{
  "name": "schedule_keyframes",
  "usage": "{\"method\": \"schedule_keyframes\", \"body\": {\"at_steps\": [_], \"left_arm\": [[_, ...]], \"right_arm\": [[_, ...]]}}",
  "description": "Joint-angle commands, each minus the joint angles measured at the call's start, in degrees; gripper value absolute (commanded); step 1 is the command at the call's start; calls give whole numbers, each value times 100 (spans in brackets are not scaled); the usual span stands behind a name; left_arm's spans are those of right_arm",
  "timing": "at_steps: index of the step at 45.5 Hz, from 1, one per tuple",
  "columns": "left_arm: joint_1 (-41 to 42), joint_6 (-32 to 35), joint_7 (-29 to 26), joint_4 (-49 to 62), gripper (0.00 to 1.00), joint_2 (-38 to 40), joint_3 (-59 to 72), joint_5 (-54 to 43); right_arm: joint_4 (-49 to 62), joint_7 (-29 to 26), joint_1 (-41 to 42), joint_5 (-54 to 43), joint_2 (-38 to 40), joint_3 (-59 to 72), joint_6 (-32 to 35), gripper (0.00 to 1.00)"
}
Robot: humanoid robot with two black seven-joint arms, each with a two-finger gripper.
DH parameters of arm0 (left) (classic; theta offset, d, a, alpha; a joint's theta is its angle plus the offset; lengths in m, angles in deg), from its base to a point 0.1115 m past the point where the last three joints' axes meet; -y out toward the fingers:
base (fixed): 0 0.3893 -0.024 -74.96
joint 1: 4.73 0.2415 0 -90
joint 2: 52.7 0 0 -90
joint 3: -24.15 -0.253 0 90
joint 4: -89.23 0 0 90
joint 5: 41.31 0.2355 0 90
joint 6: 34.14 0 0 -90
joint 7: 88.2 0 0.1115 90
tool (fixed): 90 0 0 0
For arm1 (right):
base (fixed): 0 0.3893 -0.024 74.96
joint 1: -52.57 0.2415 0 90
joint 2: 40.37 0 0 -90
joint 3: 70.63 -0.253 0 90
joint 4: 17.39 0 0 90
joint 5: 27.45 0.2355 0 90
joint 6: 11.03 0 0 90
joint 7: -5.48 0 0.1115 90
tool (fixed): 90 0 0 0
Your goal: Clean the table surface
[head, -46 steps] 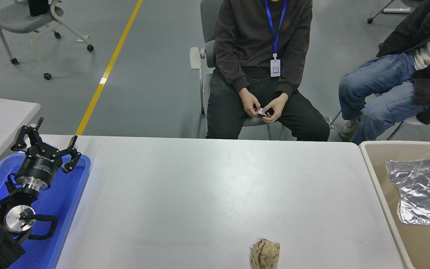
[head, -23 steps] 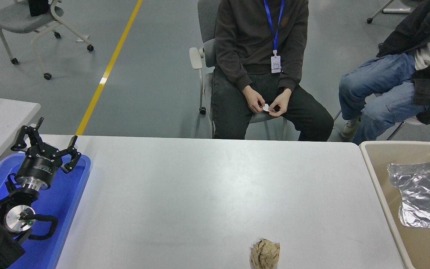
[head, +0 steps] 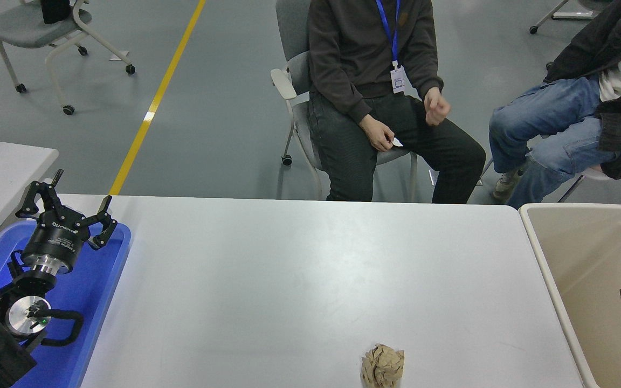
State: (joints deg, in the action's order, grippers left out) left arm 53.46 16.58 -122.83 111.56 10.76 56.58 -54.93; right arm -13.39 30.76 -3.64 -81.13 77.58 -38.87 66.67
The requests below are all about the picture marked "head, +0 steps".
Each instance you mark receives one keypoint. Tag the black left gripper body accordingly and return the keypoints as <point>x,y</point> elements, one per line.
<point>54,237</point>

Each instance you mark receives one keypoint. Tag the person's left hand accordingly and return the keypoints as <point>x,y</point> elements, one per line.
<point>437,108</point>

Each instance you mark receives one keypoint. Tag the small white paper scrap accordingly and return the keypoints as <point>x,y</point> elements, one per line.
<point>398,142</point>

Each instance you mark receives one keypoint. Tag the white seat metal chair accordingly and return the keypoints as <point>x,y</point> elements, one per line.
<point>599,173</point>

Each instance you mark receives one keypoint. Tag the crumpled tan paper ball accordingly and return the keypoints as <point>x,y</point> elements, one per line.
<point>383,369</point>

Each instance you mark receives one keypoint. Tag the grey chair with cream frame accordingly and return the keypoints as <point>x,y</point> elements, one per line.
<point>25,24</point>

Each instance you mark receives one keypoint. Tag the grey chair with white armrest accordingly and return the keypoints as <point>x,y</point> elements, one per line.
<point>294,21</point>

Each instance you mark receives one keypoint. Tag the black bag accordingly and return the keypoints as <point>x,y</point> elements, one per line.
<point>54,11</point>

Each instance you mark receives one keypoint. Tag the person's right hand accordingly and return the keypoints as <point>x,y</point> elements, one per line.
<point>378,136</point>

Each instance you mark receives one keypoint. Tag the large beige plastic bin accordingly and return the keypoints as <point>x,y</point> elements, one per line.
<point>585,269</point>

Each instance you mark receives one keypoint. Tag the seated person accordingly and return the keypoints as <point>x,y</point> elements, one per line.
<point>348,54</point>
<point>553,118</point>

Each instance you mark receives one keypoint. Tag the blue plastic tray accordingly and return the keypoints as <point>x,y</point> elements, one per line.
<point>89,285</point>

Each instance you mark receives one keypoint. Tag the grey chair on castors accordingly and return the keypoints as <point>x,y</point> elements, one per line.
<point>572,15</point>

